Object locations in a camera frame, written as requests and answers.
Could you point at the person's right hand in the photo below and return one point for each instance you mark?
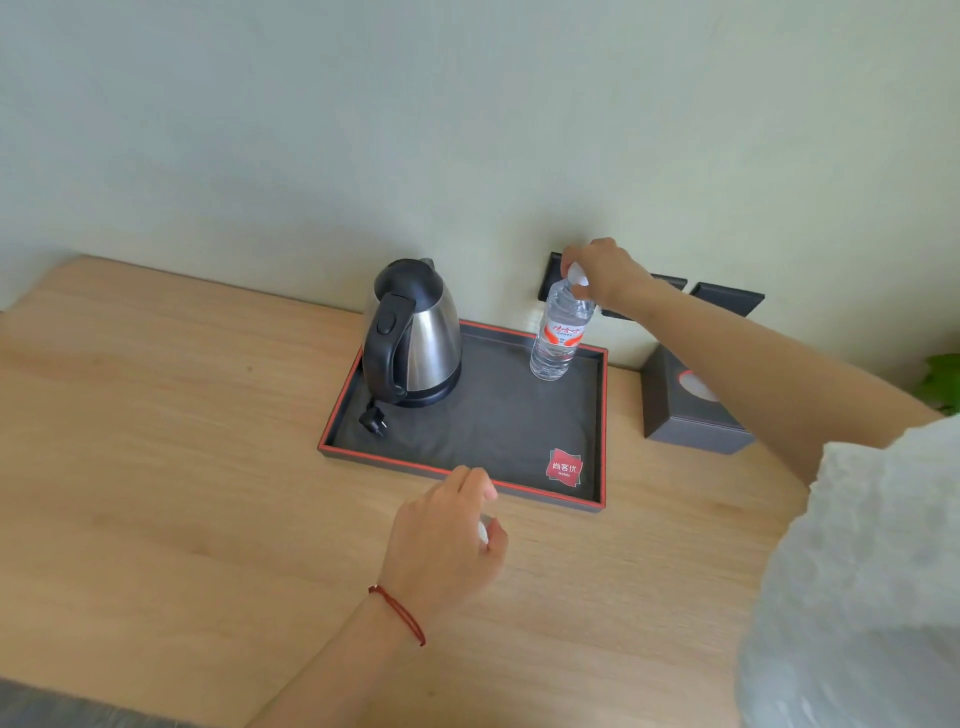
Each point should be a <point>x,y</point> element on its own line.
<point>611,274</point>

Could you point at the person's left hand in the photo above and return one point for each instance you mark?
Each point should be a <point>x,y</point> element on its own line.
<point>435,547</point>

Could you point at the person's right fingers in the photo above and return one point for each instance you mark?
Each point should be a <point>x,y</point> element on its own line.
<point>579,259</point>

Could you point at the person's left thumb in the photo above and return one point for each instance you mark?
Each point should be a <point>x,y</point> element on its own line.
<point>498,538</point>

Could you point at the small white object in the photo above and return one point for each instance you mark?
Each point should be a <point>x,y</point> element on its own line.
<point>483,532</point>

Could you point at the clear plastic water bottle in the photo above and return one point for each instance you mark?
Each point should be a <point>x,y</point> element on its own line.
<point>556,337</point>

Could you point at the person's left forearm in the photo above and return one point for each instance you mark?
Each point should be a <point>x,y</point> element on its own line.
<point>337,667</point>

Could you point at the person's right forearm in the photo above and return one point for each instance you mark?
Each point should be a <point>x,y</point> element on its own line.
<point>765,375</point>

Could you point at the black tray with red rim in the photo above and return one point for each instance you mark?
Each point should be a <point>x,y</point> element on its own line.
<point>480,420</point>

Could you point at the black kettle power plug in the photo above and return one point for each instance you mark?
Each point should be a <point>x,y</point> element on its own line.
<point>373,421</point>

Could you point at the stainless steel electric kettle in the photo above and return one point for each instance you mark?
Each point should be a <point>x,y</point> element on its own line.
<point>420,330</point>

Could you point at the dark grey tissue box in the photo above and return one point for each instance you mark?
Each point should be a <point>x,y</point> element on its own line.
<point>675,420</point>

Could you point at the white textured shirt sleeve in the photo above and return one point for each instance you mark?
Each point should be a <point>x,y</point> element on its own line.
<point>862,585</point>

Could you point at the green plant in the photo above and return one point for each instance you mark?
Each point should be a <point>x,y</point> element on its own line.
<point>941,384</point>

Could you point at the black wall socket panel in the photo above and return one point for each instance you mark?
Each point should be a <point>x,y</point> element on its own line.
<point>671,283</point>
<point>550,277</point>
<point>726,298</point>

